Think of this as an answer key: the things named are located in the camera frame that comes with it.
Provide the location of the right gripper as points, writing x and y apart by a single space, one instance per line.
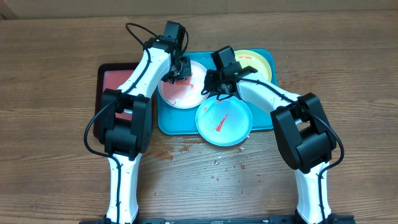
216 78

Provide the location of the white plate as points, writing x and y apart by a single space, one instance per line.
185 97

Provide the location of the teal plastic tray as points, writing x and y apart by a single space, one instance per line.
176 121

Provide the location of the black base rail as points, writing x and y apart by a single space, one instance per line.
272 219

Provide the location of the yellow-green plate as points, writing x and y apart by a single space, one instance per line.
258 63

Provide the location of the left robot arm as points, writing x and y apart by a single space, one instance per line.
124 149

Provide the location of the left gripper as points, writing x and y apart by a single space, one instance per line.
188 72

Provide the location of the black tray with red water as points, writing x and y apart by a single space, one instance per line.
112 75

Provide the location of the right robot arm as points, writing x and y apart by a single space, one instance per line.
304 137

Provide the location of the light blue plate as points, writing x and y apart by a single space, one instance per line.
223 123

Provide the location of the green scrubbing sponge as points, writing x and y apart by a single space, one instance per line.
185 82

